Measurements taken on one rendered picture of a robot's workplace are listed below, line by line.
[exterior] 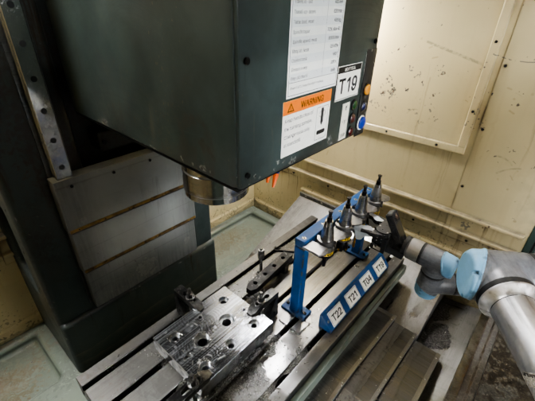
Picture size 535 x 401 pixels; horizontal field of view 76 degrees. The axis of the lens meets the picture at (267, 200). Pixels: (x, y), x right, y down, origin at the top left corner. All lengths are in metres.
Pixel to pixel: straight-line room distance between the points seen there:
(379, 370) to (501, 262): 0.68
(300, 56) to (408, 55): 1.00
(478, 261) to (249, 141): 0.57
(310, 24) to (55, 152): 0.77
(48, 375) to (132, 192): 0.84
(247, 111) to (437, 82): 1.11
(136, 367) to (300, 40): 1.02
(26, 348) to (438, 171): 1.90
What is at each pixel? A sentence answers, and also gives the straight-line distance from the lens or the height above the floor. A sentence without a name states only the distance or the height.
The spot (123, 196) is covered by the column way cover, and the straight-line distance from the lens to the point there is 1.24.
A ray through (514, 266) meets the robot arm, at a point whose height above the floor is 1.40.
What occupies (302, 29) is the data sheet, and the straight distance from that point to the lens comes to 0.63.
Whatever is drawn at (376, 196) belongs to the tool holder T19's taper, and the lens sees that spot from 1.34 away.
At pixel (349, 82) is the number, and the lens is 0.80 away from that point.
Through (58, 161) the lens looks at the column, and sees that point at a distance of 1.13.
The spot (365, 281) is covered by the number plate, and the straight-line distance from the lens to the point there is 1.41.
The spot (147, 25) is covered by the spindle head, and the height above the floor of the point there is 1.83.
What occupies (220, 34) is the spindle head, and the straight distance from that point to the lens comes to 0.54.
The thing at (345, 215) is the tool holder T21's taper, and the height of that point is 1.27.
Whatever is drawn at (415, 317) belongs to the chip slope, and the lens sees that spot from 1.67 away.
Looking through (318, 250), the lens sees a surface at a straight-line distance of 1.07.
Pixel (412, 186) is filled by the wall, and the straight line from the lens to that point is 1.71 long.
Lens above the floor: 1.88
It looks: 31 degrees down
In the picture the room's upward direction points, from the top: 2 degrees clockwise
